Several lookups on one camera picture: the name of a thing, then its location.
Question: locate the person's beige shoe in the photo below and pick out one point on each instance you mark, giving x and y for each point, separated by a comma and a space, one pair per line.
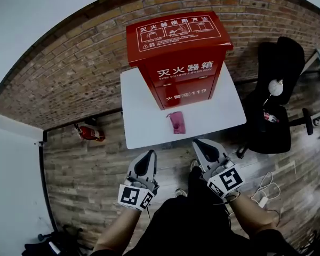
194, 163
180, 192

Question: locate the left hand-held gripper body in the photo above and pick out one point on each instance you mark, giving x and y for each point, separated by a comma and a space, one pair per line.
130, 195

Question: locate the white round ornament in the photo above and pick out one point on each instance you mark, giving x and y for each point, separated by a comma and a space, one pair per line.
275, 87

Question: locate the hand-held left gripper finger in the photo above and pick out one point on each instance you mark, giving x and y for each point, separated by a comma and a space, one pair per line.
132, 171
153, 172

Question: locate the person's dark trouser leg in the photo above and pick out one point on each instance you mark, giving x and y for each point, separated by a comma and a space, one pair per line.
195, 183

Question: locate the red fire extinguisher box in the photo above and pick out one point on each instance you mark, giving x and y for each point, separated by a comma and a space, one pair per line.
181, 63

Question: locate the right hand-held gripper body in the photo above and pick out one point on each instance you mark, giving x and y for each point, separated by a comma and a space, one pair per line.
226, 181

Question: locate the black office chair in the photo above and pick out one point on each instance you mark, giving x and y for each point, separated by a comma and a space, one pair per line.
272, 137

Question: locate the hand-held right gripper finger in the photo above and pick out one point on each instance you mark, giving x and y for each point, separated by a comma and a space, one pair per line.
221, 155
201, 161

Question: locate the pink cloth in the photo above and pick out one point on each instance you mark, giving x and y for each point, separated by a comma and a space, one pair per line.
178, 123

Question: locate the gold ornament stand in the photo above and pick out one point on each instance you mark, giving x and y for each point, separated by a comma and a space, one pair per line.
266, 100

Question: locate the person's dark shirt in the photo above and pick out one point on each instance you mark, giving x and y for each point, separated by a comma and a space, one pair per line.
189, 228

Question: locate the red fire extinguisher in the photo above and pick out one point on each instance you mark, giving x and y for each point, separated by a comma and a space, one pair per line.
89, 133

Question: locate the plastic bottle with red label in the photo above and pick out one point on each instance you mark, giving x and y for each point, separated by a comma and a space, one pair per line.
270, 117

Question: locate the person's left forearm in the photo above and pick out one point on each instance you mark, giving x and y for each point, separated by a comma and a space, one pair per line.
117, 231

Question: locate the small black floor object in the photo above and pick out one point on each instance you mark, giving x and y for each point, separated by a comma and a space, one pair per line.
90, 121

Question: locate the person's right forearm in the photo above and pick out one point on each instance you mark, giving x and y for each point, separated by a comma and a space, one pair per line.
253, 215

